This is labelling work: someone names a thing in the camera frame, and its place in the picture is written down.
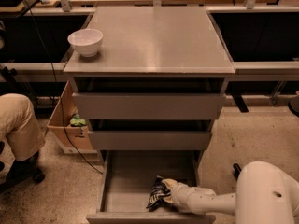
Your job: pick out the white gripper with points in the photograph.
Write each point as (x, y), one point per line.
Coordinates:
(179, 192)

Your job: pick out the blue chip bag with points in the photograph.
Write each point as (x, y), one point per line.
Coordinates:
(158, 192)

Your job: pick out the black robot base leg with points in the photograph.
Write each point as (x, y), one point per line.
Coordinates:
(237, 169)

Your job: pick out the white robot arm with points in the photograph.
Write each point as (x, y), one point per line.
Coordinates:
(264, 195)

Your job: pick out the grey open bottom drawer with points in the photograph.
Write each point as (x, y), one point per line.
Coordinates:
(127, 182)

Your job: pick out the grey middle drawer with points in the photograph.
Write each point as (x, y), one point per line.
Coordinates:
(146, 140)

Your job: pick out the grey drawer cabinet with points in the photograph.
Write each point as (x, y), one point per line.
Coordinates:
(153, 50)

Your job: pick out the grey top drawer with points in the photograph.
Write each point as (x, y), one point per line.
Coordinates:
(149, 106)

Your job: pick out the cardboard box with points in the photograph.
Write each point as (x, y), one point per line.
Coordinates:
(71, 139)

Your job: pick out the green toy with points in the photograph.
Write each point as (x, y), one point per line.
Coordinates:
(77, 121)

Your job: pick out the black shoe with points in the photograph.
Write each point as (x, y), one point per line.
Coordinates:
(20, 170)

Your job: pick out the person leg in khaki trousers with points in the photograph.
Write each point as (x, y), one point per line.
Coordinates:
(18, 124)

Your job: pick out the white ceramic bowl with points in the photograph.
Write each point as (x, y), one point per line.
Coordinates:
(86, 42)

